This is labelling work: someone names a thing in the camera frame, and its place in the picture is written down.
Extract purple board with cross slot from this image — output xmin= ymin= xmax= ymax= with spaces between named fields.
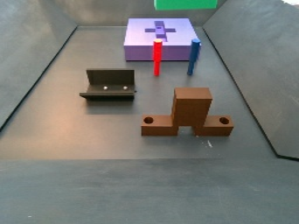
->
xmin=124 ymin=18 xmax=197 ymax=61

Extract green U-shaped block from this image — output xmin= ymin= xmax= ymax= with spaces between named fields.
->
xmin=153 ymin=0 xmax=217 ymax=11

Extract brown T-shaped block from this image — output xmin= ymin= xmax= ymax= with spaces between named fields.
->
xmin=141 ymin=87 xmax=234 ymax=137

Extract black angle bracket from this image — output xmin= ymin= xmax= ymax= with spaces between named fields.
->
xmin=79 ymin=68 xmax=136 ymax=100

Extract blue cylindrical peg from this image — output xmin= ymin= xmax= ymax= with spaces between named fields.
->
xmin=187 ymin=38 xmax=201 ymax=75

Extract red cylindrical peg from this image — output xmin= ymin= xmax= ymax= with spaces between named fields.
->
xmin=153 ymin=38 xmax=163 ymax=76

